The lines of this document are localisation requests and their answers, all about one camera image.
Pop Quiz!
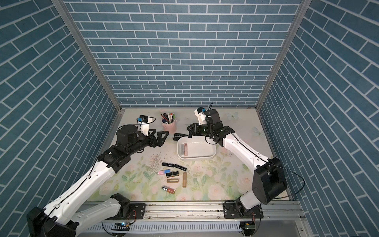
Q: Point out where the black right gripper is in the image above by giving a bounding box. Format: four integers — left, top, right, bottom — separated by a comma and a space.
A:
187, 123, 214, 137

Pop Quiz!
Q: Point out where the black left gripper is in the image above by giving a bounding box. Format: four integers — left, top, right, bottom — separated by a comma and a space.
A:
126, 128, 169, 156

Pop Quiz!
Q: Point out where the pink lip gloss tube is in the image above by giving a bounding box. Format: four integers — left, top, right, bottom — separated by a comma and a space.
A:
184, 143, 188, 156

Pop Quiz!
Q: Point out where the white plastic storage box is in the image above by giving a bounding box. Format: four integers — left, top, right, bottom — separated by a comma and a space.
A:
177, 136, 217, 161

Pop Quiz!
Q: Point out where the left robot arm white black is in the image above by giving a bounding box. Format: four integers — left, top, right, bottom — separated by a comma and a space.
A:
27, 124, 169, 237

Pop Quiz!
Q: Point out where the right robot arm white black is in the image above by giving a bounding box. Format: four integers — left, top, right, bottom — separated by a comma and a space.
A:
187, 107, 287, 218

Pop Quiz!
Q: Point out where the long black lipstick tube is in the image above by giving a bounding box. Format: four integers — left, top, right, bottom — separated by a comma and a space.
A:
162, 163, 175, 167

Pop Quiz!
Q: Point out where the black lipstick gold band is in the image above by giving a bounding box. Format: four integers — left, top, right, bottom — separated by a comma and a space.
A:
174, 164, 187, 172

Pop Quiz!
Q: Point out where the black gold square lipstick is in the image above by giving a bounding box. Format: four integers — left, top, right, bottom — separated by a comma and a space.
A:
166, 171, 179, 178

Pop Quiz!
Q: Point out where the gold lipstick tube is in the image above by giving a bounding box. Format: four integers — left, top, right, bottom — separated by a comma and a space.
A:
167, 178, 179, 183

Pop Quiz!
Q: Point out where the black stapler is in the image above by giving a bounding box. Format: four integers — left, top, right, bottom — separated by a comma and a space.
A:
173, 133, 188, 141

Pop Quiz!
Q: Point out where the pink metal pen bucket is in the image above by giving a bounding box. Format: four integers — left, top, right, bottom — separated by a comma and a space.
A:
162, 118, 177, 135

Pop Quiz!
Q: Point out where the beige concealer tube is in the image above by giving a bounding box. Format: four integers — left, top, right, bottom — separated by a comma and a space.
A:
182, 172, 187, 188

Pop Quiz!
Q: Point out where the red lip gloss silver cap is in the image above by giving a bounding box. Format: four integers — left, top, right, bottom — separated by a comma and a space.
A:
162, 186, 176, 194

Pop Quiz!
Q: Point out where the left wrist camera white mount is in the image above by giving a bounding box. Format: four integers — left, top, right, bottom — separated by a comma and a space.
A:
137, 115, 153, 136

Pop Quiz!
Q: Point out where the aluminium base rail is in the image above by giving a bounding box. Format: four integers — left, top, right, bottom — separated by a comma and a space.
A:
130, 200, 305, 222

